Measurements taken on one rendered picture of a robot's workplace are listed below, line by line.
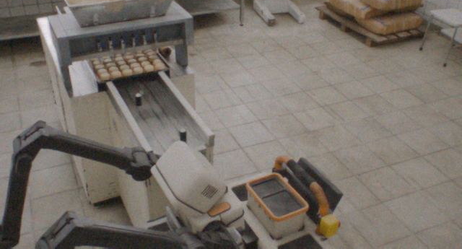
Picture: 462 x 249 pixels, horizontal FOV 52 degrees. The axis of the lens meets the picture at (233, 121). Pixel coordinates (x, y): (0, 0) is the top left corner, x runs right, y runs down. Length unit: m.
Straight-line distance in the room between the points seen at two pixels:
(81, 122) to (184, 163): 1.36
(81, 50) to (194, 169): 1.39
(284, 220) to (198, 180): 0.44
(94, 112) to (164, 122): 0.52
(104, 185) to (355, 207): 1.59
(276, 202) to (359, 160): 1.89
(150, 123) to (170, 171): 0.89
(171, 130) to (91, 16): 0.73
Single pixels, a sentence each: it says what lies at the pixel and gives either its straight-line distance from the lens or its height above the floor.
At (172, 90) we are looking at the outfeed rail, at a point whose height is 0.90.
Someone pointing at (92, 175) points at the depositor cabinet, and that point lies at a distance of 2.97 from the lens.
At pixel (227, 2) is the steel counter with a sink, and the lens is 5.91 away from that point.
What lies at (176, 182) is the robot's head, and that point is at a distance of 1.46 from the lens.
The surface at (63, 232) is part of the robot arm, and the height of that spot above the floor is 1.30.
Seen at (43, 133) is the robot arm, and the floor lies 1.30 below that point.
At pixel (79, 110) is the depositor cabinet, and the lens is 2.72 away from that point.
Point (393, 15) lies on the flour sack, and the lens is 5.80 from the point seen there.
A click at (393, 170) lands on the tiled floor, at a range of 3.61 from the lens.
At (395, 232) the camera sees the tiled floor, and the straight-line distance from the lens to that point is 3.13.
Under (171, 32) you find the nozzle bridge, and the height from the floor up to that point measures 1.07.
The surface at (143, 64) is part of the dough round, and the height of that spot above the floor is 0.92.
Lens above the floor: 2.11
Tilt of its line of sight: 33 degrees down
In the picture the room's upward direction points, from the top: 1 degrees clockwise
